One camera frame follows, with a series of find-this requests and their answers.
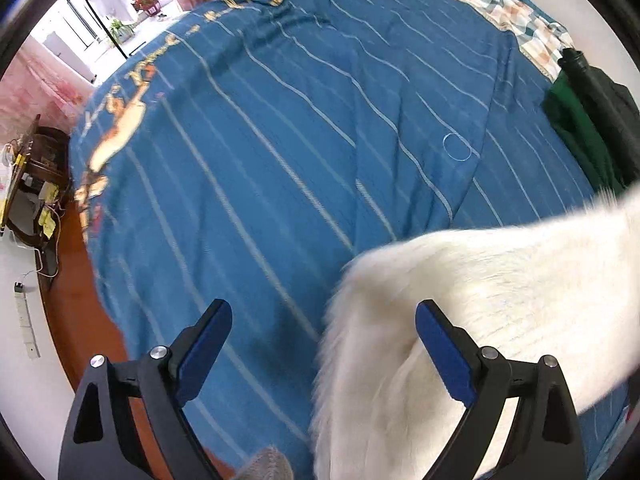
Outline black folded garment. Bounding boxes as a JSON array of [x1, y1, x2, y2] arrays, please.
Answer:
[[559, 48, 639, 184]]

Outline dark wooden nightstand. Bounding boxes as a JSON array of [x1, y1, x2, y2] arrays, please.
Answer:
[[1, 117, 72, 285]]

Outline plaid checkered quilt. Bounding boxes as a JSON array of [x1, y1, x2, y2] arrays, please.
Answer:
[[458, 0, 574, 81]]

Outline dark green folded garment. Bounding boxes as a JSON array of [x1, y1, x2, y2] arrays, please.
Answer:
[[542, 72, 626, 195]]

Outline blue striped bed sheet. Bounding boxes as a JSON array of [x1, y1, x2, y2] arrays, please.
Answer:
[[70, 0, 630, 479]]

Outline white tweed jacket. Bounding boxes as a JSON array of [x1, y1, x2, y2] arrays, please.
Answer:
[[312, 188, 639, 479]]

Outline white power strip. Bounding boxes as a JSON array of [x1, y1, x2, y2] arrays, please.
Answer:
[[13, 282, 40, 360]]

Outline red potted flowers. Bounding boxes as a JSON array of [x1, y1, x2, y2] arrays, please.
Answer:
[[132, 0, 160, 16]]

